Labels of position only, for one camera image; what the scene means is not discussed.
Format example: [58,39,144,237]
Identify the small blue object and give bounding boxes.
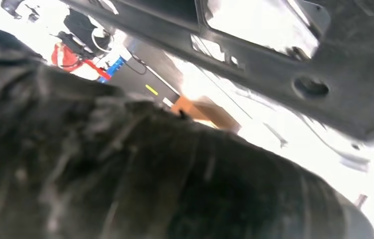
[97,56,127,84]

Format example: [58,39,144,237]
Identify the brown cardboard box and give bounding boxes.
[171,95,242,135]

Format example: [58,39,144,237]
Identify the red fabric strap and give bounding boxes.
[51,43,112,82]

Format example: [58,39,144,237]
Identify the flat black case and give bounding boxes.
[107,49,182,108]

